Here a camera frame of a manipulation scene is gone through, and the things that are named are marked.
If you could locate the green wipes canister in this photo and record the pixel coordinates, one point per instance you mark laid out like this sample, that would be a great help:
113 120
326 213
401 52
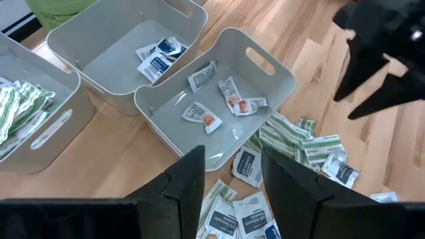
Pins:
56 13

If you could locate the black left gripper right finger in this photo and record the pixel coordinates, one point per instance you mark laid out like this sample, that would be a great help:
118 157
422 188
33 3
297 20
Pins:
315 219

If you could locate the black print white packet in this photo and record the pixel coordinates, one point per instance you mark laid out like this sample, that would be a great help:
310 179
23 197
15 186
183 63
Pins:
202 77

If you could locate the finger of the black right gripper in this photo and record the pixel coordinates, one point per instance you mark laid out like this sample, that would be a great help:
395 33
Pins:
358 69
395 93

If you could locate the crumpled blue print packet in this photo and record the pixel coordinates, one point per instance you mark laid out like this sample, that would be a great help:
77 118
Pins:
340 169

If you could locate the red print white packet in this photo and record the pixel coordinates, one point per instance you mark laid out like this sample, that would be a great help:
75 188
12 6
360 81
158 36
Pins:
250 106
229 93
201 116

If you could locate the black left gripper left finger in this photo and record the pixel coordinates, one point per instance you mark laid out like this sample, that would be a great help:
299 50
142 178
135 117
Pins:
149 219

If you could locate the dark print white packet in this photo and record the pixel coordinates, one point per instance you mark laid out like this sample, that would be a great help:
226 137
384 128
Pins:
384 197
247 166
253 215
222 222

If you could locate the white plastic storage bin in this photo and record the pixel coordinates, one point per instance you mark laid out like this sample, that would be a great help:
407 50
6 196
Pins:
66 139
109 59
265 86

